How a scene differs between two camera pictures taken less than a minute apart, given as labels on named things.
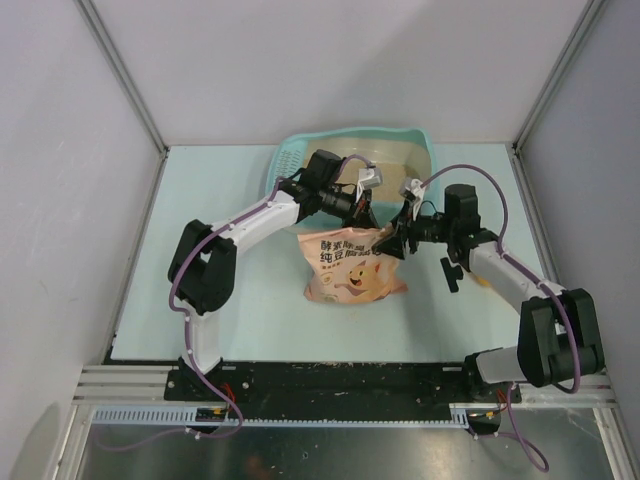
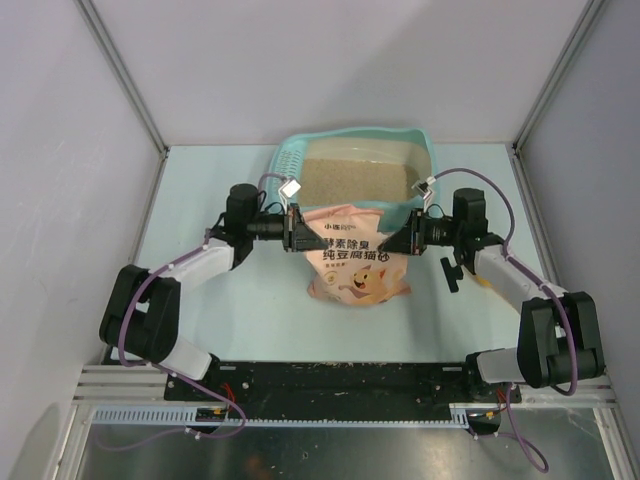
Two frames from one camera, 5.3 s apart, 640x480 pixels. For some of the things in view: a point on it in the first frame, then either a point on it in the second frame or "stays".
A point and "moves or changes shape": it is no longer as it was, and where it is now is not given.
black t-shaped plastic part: x=451 y=274 stays
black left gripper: x=363 y=216 to x=297 y=234
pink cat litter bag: x=343 y=267 moves or changes shape
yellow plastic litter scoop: x=483 y=281 stays
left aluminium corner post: x=117 y=59 stays
